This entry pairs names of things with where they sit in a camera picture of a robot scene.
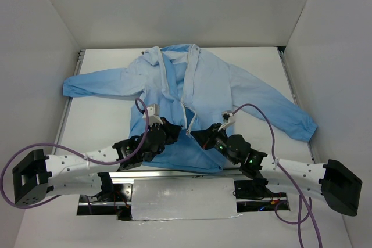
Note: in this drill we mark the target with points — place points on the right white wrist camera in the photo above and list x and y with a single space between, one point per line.
228 120

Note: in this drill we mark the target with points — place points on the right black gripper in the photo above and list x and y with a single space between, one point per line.
210 134

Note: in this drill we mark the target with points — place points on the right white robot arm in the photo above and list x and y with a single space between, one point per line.
331 182

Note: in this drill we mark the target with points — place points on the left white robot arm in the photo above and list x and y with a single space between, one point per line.
39 176

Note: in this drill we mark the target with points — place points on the aluminium rail frame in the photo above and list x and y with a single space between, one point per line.
139 125

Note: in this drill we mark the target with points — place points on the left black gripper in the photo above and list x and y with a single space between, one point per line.
168 128

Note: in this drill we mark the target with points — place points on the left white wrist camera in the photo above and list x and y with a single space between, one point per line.
153 111

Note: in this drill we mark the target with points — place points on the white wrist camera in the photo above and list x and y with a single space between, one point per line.
228 120
153 111

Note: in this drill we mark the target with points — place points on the light blue zip jacket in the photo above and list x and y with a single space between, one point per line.
193 87

